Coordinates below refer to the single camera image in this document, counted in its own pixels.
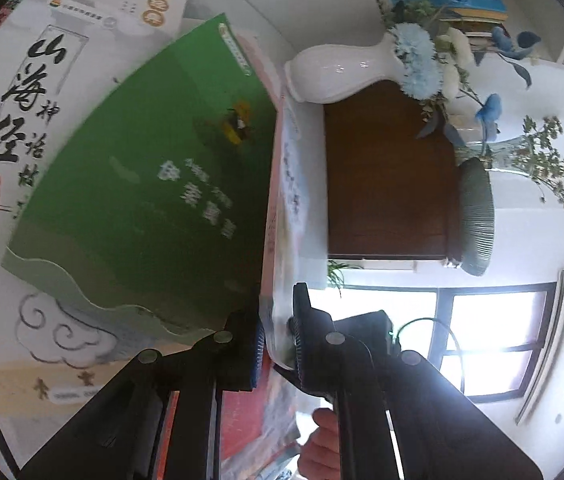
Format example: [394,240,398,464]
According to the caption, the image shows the brown wooden cabinet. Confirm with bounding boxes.
[323,80,465,261]

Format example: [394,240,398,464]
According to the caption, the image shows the green plant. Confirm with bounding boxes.
[326,259,359,302]

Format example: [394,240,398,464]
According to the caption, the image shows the grey ribbed vase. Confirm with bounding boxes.
[454,156,495,277]

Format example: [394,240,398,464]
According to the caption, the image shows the white vase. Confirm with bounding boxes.
[284,42,415,106]

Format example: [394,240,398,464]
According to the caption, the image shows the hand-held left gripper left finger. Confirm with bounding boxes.
[17,307,269,480]

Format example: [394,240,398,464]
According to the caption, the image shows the blue and white flowers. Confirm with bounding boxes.
[382,0,543,151]

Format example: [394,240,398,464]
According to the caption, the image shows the black cable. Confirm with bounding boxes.
[391,316,466,392]

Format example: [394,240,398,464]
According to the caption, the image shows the white book with black calligraphy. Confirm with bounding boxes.
[0,0,194,413]

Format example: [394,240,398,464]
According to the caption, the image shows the dried flower sprig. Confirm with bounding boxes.
[492,115,564,216]

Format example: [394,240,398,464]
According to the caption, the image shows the person's right hand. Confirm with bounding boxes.
[298,407,344,480]

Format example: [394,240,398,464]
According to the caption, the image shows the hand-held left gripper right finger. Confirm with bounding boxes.
[288,282,545,480]

